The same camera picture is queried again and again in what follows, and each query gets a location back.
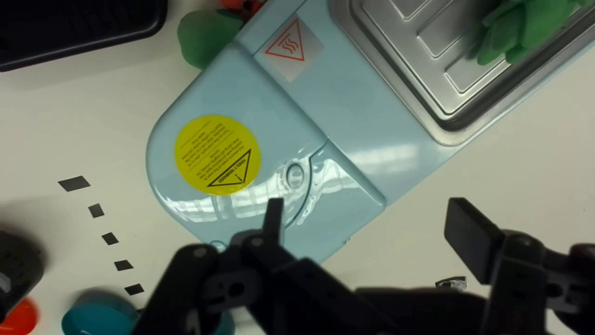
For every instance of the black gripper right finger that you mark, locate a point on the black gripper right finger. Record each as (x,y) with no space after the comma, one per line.
(526,286)

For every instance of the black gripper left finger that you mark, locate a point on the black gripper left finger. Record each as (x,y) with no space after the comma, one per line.
(247,292)

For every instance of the light blue toy oven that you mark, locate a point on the light blue toy oven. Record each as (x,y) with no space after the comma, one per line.
(260,94)

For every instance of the dark teal toy pot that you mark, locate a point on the dark teal toy pot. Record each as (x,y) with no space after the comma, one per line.
(19,267)

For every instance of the green plush pear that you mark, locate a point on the green plush pear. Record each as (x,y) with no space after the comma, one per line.
(205,38)

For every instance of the orange plush pineapple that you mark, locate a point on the orange plush pineapple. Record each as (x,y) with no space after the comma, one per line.
(532,25)

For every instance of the silver baking tray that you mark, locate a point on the silver baking tray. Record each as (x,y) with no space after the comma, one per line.
(409,50)

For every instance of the red green plush tomato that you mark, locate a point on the red green plush tomato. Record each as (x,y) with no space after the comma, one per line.
(244,7)

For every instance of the black ribbed griddle pan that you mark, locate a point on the black ribbed griddle pan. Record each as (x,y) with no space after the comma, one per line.
(74,25)

